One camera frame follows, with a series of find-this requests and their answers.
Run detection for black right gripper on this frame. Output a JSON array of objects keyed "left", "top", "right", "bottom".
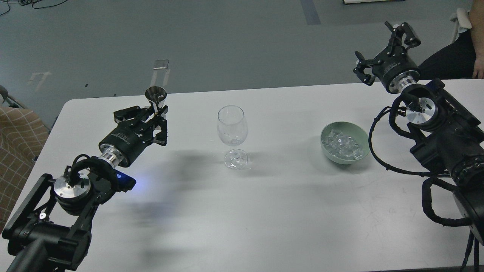
[{"left": 353, "top": 21, "right": 422, "bottom": 94}]

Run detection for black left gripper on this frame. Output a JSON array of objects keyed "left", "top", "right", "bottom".
[{"left": 99, "top": 105, "right": 168, "bottom": 168}]

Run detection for steel double jigger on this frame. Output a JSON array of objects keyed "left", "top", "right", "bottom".
[{"left": 145, "top": 86, "right": 168, "bottom": 117}]

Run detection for clear ice cubes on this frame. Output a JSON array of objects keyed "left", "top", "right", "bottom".
[{"left": 322, "top": 129, "right": 366, "bottom": 160}]

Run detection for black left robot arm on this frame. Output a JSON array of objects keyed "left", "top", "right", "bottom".
[{"left": 2, "top": 103, "right": 168, "bottom": 272}]

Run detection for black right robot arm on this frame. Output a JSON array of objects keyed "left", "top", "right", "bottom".
[{"left": 353, "top": 22, "right": 484, "bottom": 272}]

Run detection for clear wine glass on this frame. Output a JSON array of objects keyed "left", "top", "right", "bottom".
[{"left": 217, "top": 105, "right": 248, "bottom": 169}]

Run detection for person's hand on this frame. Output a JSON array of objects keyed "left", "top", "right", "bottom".
[{"left": 472, "top": 53, "right": 484, "bottom": 79}]

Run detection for seated person dark trousers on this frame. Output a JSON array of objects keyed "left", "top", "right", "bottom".
[{"left": 419, "top": 30, "right": 476, "bottom": 80}]

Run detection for green bowl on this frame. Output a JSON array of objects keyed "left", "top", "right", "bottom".
[{"left": 320, "top": 122, "right": 370, "bottom": 165}]

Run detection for black floor cables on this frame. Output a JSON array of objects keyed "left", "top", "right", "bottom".
[{"left": 0, "top": 0, "right": 68, "bottom": 16}]

